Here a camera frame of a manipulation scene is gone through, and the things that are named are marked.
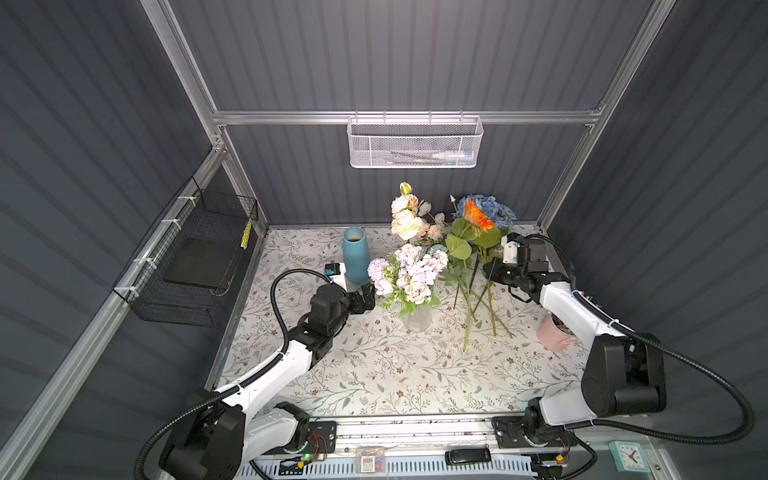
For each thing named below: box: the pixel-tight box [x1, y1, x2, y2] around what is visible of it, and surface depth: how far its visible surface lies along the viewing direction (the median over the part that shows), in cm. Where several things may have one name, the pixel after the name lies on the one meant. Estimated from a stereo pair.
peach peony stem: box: [391, 182, 444, 241], surface depth 74 cm
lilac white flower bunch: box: [367, 244, 448, 317], surface depth 73 cm
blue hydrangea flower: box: [452, 194, 517, 227], surface depth 104 cm
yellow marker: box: [240, 220, 253, 250], surface depth 84 cm
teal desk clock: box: [608, 440, 651, 473], surface depth 71 cm
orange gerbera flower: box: [446, 200, 507, 336], surface depth 73 cm
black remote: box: [445, 447, 491, 465], surface depth 70 cm
